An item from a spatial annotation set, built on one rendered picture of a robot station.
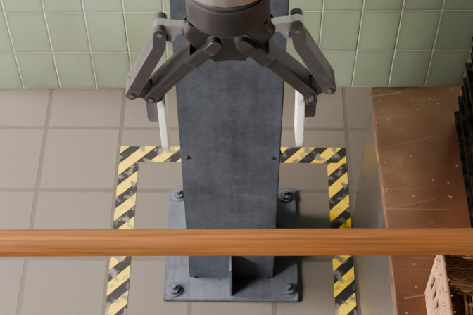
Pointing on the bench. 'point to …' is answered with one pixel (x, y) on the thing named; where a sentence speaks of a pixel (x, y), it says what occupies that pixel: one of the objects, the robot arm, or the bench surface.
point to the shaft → (236, 242)
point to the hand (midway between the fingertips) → (232, 130)
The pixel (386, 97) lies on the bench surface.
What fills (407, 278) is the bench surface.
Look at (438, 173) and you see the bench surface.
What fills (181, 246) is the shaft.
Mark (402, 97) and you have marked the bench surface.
